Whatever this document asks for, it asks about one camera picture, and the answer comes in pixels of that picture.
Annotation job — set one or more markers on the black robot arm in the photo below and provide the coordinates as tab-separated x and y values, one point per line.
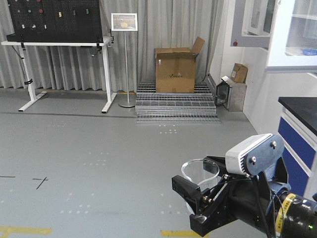
292	215

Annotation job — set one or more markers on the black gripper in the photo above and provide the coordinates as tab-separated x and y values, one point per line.
242	199

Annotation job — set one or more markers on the black pegboard panel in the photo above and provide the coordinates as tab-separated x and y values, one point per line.
71	21

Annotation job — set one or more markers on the metal box with glass door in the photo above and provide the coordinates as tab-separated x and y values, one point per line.
230	94

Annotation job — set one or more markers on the large cardboard box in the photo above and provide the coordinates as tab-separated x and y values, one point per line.
176	68

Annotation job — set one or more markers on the blue lab bench cabinet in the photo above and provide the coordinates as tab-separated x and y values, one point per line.
298	128

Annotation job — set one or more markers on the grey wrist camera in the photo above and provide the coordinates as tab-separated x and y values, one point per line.
234	157

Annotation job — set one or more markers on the clear glass beaker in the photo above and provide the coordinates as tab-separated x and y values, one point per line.
202	172

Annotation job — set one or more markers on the metal grate steps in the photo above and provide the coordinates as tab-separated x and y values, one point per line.
153	107

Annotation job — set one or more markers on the small cardboard box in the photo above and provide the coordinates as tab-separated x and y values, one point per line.
239	73

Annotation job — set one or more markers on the sign stand with picture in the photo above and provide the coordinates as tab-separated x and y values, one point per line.
125	22

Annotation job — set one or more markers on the white fume hood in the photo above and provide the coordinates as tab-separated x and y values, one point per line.
286	28

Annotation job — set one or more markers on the white standing desk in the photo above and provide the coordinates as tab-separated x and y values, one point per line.
30	85

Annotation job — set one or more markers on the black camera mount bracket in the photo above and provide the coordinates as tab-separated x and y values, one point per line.
264	154

